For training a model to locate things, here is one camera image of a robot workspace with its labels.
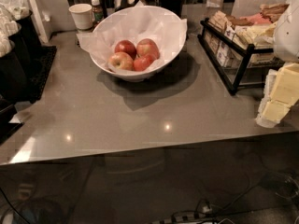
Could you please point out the black wire condiment rack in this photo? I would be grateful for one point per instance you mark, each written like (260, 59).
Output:
(238, 67)

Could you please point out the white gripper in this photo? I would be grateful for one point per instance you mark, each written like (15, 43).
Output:
(287, 36)

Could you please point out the white ceramic bowl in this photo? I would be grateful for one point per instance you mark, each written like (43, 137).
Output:
(137, 73)

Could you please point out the small glass sauce bottle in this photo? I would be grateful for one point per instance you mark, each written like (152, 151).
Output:
(97, 11)

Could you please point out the black container with napkins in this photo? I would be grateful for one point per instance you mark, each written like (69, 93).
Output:
(20, 65)

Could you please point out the white power strip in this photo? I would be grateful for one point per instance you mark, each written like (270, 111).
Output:
(204, 215)

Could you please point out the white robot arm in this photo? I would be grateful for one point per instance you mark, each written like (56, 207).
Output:
(286, 36)

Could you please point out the red apple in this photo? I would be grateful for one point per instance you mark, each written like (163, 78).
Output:
(147, 46)
(127, 47)
(142, 63)

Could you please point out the yellow-red apple front left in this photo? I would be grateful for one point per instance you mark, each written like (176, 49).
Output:
(121, 60)

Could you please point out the white paper bowl liner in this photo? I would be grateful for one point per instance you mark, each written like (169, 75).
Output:
(137, 25)

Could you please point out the white paper cup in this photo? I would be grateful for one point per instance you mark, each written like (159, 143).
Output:
(82, 16)

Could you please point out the black rubber mat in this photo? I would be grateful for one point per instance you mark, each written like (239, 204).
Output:
(42, 64)

